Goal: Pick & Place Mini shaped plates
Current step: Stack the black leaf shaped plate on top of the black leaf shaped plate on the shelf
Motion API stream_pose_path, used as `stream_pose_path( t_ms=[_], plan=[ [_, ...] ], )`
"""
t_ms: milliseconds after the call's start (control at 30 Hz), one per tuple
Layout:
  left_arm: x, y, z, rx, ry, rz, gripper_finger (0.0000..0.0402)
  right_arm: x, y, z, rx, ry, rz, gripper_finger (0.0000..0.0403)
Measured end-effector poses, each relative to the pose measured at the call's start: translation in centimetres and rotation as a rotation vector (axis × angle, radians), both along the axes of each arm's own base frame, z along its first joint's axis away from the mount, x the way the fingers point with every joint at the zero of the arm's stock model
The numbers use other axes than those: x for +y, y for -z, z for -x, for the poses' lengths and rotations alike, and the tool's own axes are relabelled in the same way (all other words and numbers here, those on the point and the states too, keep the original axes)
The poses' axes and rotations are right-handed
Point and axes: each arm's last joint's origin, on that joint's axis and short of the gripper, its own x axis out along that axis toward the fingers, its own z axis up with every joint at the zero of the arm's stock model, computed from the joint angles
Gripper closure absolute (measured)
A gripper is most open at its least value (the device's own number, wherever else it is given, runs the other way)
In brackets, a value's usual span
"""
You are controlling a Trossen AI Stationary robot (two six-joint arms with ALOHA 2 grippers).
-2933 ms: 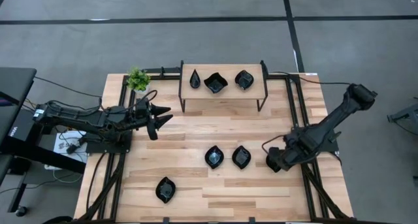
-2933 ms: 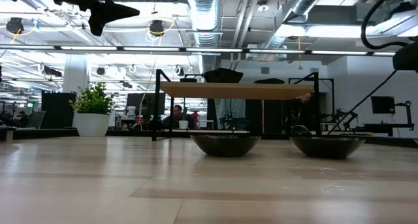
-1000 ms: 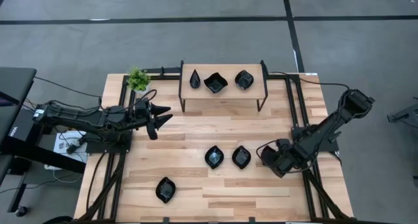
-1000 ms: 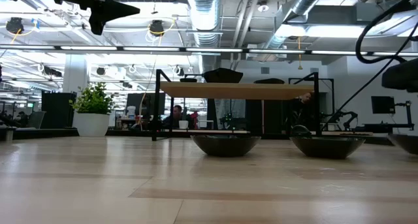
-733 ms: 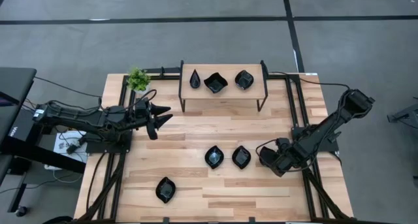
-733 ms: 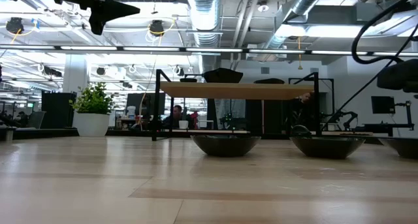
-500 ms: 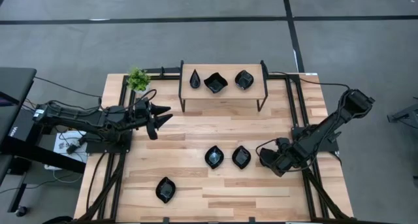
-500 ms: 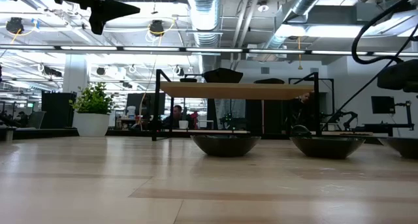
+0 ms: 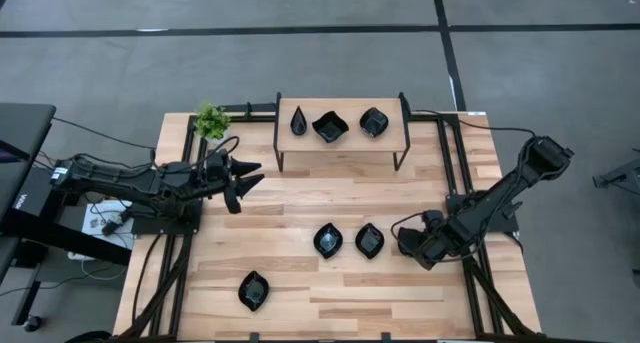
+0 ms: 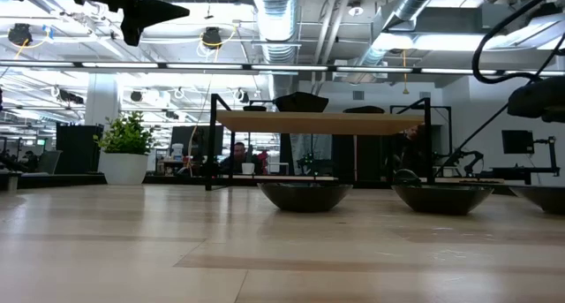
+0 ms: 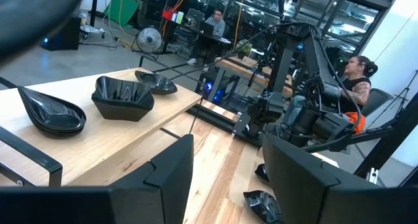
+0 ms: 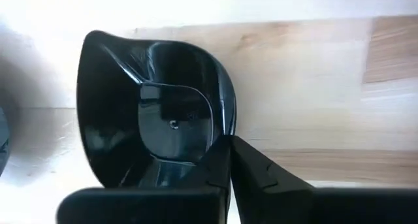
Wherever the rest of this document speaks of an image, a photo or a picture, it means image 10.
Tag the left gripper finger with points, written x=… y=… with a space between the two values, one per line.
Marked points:
x=150 y=13

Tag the black teardrop mini plate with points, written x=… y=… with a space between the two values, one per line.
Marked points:
x=254 y=108

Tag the black leaf-shaped mini plate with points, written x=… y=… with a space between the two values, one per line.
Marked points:
x=441 y=201
x=545 y=199
x=364 y=110
x=304 y=199

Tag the black background robot arm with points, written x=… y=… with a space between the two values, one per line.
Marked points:
x=479 y=155

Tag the green plant in white pot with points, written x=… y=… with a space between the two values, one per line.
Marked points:
x=125 y=137

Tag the large black monitor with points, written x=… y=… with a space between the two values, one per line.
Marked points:
x=201 y=137

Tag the black cabinet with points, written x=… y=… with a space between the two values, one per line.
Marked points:
x=77 y=148

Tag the person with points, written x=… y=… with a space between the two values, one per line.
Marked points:
x=238 y=159
x=410 y=150

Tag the white cup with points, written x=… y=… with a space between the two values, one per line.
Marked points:
x=248 y=168

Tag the white ceiling sensor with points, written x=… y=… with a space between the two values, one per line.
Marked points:
x=355 y=9

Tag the wooden shelf riser black legs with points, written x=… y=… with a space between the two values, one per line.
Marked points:
x=318 y=123

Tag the long ceiling light strip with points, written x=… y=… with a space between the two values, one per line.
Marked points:
x=375 y=69

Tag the dark domed object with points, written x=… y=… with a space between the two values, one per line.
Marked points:
x=406 y=177

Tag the small black monitor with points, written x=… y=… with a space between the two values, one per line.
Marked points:
x=517 y=141

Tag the corrugated silver flexible duct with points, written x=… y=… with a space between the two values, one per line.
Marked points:
x=278 y=38

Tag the grey wall vent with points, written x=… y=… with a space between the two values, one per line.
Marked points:
x=358 y=95

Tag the silver spiral ceiling duct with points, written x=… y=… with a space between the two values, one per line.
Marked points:
x=412 y=0

